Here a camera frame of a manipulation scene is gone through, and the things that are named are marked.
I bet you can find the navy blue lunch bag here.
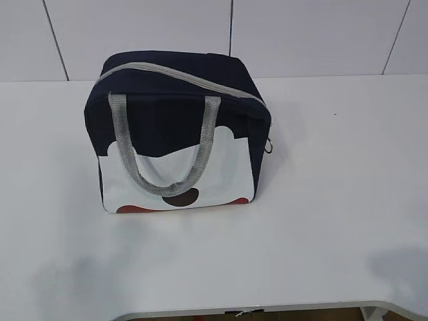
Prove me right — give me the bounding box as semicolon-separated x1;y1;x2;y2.
84;51;273;213

